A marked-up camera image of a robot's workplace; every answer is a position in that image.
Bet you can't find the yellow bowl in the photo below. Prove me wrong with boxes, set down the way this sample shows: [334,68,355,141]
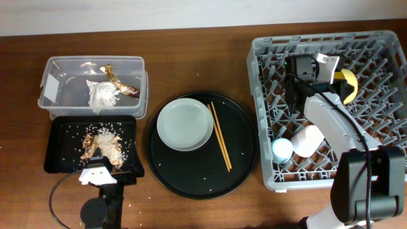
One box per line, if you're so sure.
[334,69,358,105]

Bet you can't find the grey plate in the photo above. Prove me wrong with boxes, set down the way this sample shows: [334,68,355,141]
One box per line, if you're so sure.
[156,98,214,151]

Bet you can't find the pink cup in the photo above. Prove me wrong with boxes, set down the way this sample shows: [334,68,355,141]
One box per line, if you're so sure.
[290,125,324,158]

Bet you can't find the gold foil wrapper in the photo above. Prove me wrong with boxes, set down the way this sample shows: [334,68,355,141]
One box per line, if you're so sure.
[100,64,140,99]

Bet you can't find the white napkin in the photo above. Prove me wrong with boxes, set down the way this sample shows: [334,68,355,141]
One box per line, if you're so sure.
[86,80,121,115]

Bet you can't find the blue cup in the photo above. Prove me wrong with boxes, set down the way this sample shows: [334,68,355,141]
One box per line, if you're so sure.
[271,138,293,164]

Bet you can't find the wooden chopstick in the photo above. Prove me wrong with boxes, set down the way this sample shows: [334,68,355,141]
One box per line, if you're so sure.
[207,104,230,172]
[210,101,232,171]

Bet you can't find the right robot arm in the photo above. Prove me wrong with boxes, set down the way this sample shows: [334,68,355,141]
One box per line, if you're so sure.
[284,53,404,229]

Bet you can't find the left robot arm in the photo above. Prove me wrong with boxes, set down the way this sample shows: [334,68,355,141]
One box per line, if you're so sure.
[79,146,144,228]

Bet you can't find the grey dishwasher rack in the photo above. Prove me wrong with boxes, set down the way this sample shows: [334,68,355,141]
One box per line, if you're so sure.
[246,31,406,192]

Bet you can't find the food scraps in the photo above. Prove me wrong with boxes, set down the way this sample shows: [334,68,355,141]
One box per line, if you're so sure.
[80,127,124,170]

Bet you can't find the black rectangular tray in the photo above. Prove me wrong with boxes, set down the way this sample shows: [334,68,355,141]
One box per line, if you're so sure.
[44,115,136,174]

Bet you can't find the clear plastic bin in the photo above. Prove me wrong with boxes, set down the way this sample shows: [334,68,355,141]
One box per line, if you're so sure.
[38,55,149,119]

